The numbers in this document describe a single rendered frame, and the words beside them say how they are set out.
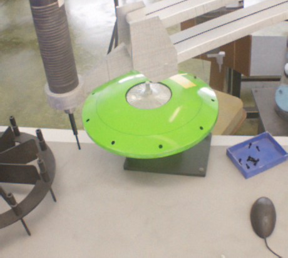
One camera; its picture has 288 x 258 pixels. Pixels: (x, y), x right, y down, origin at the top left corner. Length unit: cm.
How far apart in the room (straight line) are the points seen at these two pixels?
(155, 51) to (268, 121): 80
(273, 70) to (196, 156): 159
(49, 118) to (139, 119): 190
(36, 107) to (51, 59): 242
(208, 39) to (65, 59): 18
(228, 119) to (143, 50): 114
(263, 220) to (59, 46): 58
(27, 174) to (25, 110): 197
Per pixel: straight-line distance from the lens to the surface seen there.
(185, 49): 50
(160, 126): 85
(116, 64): 50
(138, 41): 46
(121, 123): 87
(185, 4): 49
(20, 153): 99
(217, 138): 107
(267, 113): 127
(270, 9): 57
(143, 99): 91
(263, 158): 102
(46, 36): 45
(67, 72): 47
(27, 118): 280
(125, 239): 87
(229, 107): 165
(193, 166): 98
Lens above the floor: 164
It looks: 39 degrees down
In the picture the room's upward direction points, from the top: 6 degrees counter-clockwise
